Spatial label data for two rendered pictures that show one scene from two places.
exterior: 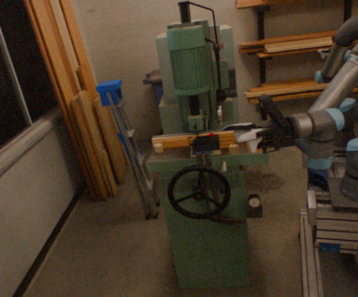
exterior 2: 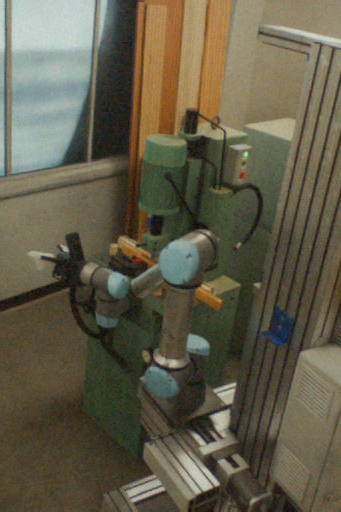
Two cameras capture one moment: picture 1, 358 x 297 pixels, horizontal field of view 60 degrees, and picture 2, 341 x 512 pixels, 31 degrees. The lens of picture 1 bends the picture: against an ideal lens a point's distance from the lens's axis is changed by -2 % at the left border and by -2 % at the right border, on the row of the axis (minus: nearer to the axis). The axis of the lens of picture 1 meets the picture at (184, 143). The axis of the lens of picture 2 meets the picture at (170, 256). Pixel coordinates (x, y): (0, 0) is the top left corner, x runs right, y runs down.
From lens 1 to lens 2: 1.74 m
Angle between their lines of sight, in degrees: 32
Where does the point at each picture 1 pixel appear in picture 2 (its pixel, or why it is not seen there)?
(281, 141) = (71, 277)
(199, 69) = (157, 189)
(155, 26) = not seen: outside the picture
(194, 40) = (159, 158)
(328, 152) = (101, 310)
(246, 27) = not seen: outside the picture
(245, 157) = (158, 303)
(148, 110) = not seen: hidden behind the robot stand
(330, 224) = (148, 409)
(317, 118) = (98, 274)
